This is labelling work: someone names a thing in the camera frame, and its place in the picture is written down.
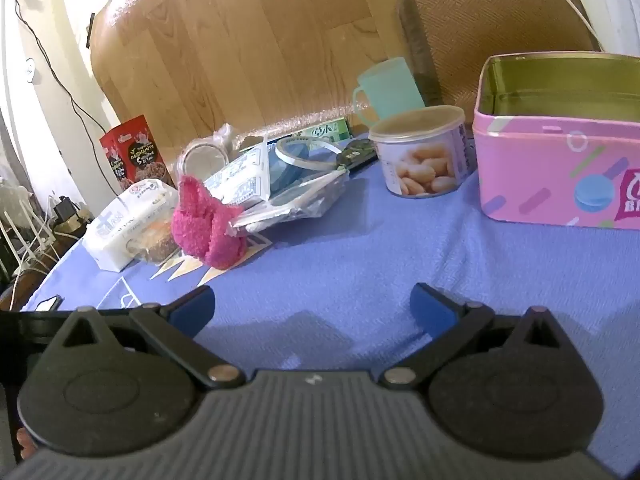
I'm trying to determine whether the teal plastic mug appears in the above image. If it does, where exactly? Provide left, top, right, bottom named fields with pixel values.
left=352, top=57, right=426, bottom=126

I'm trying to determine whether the white tissue packet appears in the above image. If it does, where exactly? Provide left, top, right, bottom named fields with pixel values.
left=81, top=182, right=181, bottom=272

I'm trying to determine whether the green box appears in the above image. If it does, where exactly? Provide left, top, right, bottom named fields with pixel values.
left=292, top=119, right=353, bottom=145

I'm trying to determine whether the clear glass jar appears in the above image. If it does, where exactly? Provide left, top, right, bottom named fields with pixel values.
left=176, top=141, right=228, bottom=181

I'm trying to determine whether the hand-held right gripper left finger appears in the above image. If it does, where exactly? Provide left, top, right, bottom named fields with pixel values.
left=50, top=285, right=247, bottom=391

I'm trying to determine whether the white cable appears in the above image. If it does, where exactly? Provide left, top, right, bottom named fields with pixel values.
left=542, top=0, right=601, bottom=43

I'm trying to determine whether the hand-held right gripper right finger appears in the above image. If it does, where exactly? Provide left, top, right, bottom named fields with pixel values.
left=380, top=282, right=577, bottom=391

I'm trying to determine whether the clear plastic bag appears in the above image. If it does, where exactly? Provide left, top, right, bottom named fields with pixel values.
left=227, top=137, right=350, bottom=236

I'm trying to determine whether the black power adapter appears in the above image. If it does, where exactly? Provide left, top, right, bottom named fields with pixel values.
left=54, top=195, right=81, bottom=223

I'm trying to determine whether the blue white paper packet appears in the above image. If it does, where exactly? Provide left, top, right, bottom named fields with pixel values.
left=202, top=142, right=273, bottom=208

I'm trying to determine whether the dark remote control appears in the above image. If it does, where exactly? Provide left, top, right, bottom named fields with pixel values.
left=336, top=141, right=379, bottom=172

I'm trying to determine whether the black cable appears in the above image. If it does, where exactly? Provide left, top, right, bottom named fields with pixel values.
left=12, top=0, right=126, bottom=193

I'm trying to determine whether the wood pattern board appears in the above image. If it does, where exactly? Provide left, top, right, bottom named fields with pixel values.
left=86, top=0, right=416, bottom=148

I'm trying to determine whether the blue tablecloth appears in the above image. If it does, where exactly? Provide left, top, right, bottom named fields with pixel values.
left=22, top=132, right=640, bottom=381

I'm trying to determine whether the red snack box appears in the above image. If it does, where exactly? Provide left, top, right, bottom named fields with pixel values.
left=99, top=115, right=177, bottom=193

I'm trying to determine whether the pink fuzzy sock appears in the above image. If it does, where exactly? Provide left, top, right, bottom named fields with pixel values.
left=171, top=175, right=248, bottom=268

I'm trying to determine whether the pink tin box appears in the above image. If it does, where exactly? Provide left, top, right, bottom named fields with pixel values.
left=472, top=51, right=640, bottom=231

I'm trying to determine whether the round cookie tin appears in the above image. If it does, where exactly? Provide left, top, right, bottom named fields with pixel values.
left=368, top=106, right=477, bottom=199

